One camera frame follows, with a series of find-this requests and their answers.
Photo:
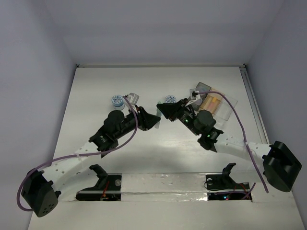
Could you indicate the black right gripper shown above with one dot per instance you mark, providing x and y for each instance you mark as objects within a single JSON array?
[{"x": 172, "y": 111}]

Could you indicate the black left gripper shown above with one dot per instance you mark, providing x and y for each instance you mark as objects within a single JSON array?
[{"x": 140, "y": 117}]

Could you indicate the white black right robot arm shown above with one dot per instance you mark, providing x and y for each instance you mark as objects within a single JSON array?
[{"x": 275, "y": 163}]

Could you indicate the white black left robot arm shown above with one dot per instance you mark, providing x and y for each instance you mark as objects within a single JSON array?
[{"x": 43, "y": 185}]

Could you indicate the blue splash lid jar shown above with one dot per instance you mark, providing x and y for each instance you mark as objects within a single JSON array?
[
  {"x": 170, "y": 99},
  {"x": 118, "y": 102}
]

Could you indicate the clear plastic bin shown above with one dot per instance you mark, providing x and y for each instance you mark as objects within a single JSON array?
[{"x": 222, "y": 113}]

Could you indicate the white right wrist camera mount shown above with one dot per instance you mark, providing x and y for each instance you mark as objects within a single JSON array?
[{"x": 195, "y": 97}]

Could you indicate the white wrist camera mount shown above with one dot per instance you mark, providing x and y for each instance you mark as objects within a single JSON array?
[
  {"x": 132, "y": 98},
  {"x": 195, "y": 97}
]

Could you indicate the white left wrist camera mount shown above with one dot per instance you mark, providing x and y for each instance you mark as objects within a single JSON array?
[{"x": 132, "y": 98}]

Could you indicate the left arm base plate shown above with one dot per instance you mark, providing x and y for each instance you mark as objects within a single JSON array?
[{"x": 107, "y": 187}]

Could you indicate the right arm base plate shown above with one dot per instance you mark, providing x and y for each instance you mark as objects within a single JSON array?
[{"x": 221, "y": 187}]

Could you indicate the aluminium rail on table edge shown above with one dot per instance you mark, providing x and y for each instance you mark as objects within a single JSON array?
[{"x": 255, "y": 109}]

